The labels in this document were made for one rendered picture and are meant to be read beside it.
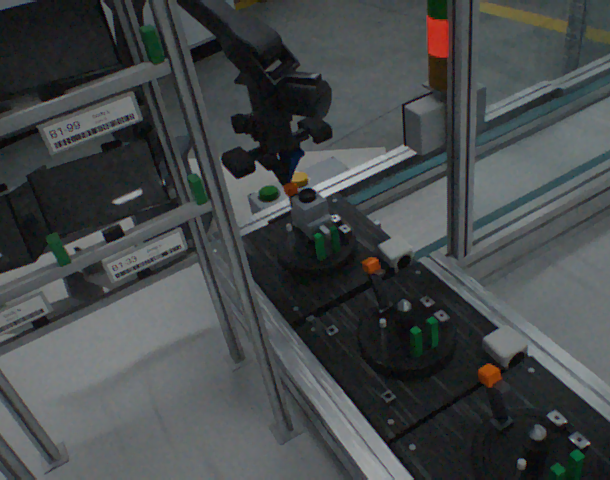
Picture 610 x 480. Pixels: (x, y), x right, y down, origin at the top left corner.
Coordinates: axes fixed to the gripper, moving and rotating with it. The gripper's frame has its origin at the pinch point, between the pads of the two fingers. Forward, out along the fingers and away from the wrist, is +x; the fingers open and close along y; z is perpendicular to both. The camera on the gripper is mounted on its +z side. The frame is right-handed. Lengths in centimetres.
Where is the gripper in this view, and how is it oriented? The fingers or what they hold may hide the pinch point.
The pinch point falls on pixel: (282, 171)
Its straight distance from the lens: 110.2
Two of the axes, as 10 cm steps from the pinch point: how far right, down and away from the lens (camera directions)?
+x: 1.5, 7.6, 6.4
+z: -5.0, -5.0, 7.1
